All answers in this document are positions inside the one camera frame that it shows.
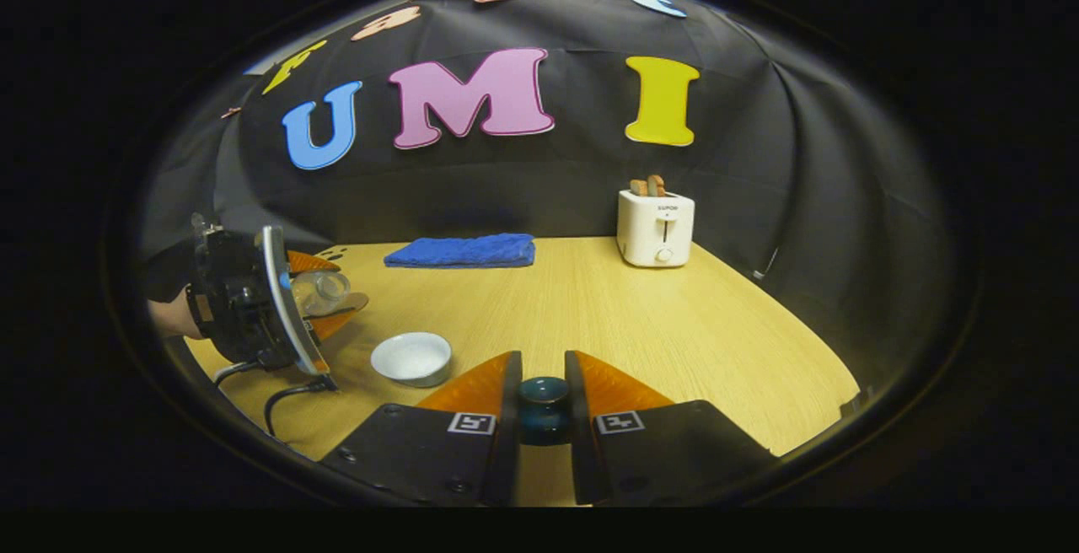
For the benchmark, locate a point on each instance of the round brown coaster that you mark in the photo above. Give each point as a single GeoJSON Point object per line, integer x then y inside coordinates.
{"type": "Point", "coordinates": [356, 303]}

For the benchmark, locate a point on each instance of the clear plastic water bottle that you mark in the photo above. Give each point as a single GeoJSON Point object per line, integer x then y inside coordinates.
{"type": "Point", "coordinates": [324, 290]}

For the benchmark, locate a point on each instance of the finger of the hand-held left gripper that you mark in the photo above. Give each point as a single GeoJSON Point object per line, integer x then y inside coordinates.
{"type": "Point", "coordinates": [333, 324]}
{"type": "Point", "coordinates": [308, 262]}

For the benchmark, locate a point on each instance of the white toaster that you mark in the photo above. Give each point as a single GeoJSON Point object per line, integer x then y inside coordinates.
{"type": "Point", "coordinates": [653, 233]}

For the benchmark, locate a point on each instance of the small pink clip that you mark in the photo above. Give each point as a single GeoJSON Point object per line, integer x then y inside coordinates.
{"type": "Point", "coordinates": [230, 112]}

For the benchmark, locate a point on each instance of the toasted bread slice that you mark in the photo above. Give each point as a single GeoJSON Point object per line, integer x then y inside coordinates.
{"type": "Point", "coordinates": [657, 185]}
{"type": "Point", "coordinates": [639, 188]}

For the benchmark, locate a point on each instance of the blue folded towel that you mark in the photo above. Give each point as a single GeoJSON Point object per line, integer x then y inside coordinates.
{"type": "Point", "coordinates": [464, 251]}

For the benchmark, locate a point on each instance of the dark teal teacup lid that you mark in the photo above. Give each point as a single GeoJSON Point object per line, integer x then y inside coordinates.
{"type": "Point", "coordinates": [544, 410]}

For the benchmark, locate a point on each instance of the white teacup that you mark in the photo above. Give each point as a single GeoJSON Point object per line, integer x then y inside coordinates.
{"type": "Point", "coordinates": [411, 359]}

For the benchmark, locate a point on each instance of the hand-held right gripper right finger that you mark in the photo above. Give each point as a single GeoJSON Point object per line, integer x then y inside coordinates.
{"type": "Point", "coordinates": [580, 443]}

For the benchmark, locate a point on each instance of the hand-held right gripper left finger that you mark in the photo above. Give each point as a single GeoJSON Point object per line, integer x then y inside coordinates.
{"type": "Point", "coordinates": [506, 443]}

